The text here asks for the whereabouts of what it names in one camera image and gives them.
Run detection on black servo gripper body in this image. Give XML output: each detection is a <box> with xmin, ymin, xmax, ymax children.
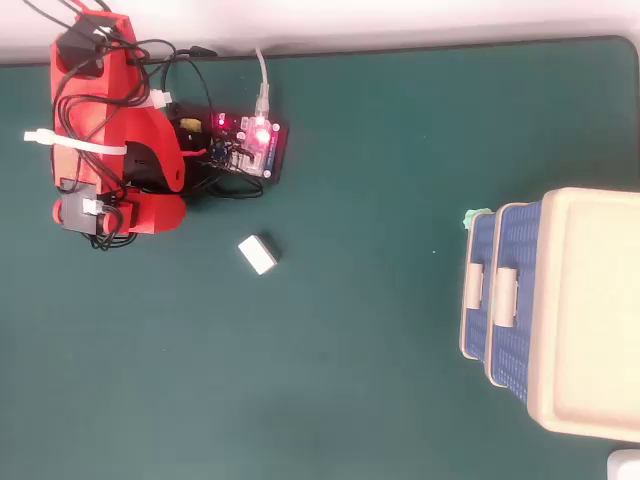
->
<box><xmin>52</xmin><ymin>178</ymin><xmax>127</xmax><ymax>236</ymax></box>

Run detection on green crumpled tape blob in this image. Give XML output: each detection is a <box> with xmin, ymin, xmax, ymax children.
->
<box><xmin>462</xmin><ymin>207</ymin><xmax>490</xmax><ymax>232</ymax></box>

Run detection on long white zip tie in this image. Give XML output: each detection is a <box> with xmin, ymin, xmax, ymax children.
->
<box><xmin>23</xmin><ymin>128</ymin><xmax>128</xmax><ymax>158</ymax></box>

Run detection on blue woven drawer, taped handle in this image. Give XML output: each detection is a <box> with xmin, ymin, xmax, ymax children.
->
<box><xmin>485</xmin><ymin>201</ymin><xmax>544</xmax><ymax>407</ymax></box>

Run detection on black wrist servo cable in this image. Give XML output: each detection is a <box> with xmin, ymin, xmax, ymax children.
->
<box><xmin>85</xmin><ymin>189</ymin><xmax>140</xmax><ymax>252</ymax></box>

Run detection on motor controller circuit board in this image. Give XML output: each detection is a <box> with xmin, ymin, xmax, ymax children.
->
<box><xmin>167</xmin><ymin>102</ymin><xmax>291</xmax><ymax>187</ymax></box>

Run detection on beige plastic drawer cabinet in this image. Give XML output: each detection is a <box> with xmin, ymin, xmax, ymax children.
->
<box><xmin>524</xmin><ymin>187</ymin><xmax>640</xmax><ymax>444</ymax></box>

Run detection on white USB cable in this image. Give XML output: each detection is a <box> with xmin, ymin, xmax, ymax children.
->
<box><xmin>253</xmin><ymin>46</ymin><xmax>274</xmax><ymax>120</ymax></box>

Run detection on black and red elbow cable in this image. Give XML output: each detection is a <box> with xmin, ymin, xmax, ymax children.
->
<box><xmin>22</xmin><ymin>0</ymin><xmax>119</xmax><ymax>32</ymax></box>

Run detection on red fixed gripper finger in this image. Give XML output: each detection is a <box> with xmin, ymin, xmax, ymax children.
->
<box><xmin>124</xmin><ymin>193</ymin><xmax>188</xmax><ymax>235</ymax></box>

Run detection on white toy brick cube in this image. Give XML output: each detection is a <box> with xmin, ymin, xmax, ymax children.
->
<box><xmin>237</xmin><ymin>232</ymin><xmax>284</xmax><ymax>276</ymax></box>

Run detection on black base servo cables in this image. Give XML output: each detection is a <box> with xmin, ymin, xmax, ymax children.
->
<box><xmin>184</xmin><ymin>149</ymin><xmax>265</xmax><ymax>200</ymax></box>

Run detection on black power cable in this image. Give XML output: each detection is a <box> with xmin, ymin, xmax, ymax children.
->
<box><xmin>127</xmin><ymin>44</ymin><xmax>219</xmax><ymax>109</ymax></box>

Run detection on white box corner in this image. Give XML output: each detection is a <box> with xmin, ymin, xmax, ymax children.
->
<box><xmin>606</xmin><ymin>448</ymin><xmax>640</xmax><ymax>480</ymax></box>

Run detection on dark green table mat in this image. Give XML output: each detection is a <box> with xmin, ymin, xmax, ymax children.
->
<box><xmin>0</xmin><ymin>34</ymin><xmax>640</xmax><ymax>480</ymax></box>

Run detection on blue woven drawer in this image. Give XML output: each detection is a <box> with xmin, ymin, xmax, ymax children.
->
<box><xmin>485</xmin><ymin>201</ymin><xmax>544</xmax><ymax>407</ymax></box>
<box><xmin>458</xmin><ymin>209</ymin><xmax>497</xmax><ymax>362</ymax></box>

